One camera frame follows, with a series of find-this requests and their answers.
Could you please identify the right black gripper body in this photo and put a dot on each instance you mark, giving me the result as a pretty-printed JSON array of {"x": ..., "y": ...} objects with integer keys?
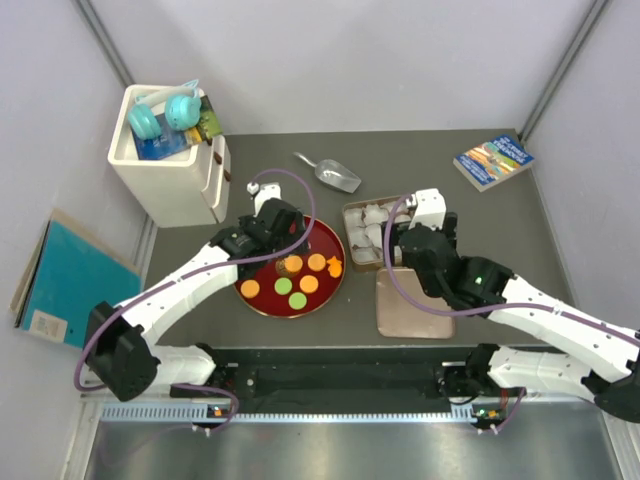
[{"x": 448, "y": 228}]

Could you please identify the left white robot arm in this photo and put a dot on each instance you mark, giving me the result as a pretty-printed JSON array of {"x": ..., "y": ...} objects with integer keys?
[{"x": 121, "y": 350}]

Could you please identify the orange fish-shaped cookie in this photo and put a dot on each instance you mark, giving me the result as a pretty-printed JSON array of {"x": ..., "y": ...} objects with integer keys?
[{"x": 334, "y": 267}]

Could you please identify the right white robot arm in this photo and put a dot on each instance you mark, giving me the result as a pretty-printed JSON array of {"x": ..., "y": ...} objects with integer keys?
[{"x": 594, "y": 360}]

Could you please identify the square gold cookie tin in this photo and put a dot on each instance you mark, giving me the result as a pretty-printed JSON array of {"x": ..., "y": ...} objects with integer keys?
[{"x": 364, "y": 221}]

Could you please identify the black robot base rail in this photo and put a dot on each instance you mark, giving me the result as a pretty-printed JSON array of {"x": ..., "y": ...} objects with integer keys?
[{"x": 353, "y": 380}]

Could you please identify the gold tin lid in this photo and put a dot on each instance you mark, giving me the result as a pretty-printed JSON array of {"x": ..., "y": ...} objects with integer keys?
[{"x": 397, "y": 318}]

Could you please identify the white storage drawer box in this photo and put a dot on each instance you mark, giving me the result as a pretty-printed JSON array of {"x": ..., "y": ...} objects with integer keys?
[{"x": 189, "y": 188}]

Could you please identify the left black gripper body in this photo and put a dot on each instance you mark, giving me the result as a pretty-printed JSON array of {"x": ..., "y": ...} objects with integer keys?
[{"x": 291, "y": 240}]

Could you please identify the teal headphones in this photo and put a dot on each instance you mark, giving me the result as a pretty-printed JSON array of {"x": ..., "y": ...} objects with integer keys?
[{"x": 182, "y": 106}]

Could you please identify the orange round cookie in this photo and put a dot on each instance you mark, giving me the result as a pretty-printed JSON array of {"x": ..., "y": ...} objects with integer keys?
[
  {"x": 316, "y": 262},
  {"x": 250, "y": 288},
  {"x": 308, "y": 284},
  {"x": 293, "y": 264}
]

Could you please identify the teal folder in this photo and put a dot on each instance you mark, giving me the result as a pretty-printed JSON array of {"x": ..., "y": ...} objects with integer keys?
[{"x": 69, "y": 272}]

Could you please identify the round red lacquer tray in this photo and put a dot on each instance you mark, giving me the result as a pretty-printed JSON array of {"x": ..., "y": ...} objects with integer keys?
[{"x": 298, "y": 284}]

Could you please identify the green card in box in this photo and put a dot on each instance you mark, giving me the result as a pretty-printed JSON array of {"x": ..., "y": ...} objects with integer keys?
[{"x": 207, "y": 128}]

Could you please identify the colourful paperback book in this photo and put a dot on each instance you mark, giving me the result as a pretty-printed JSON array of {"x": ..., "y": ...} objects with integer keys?
[{"x": 492, "y": 162}]

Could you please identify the green round cookie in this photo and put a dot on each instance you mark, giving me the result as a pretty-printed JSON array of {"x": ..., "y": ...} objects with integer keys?
[
  {"x": 283, "y": 286},
  {"x": 297, "y": 301}
]

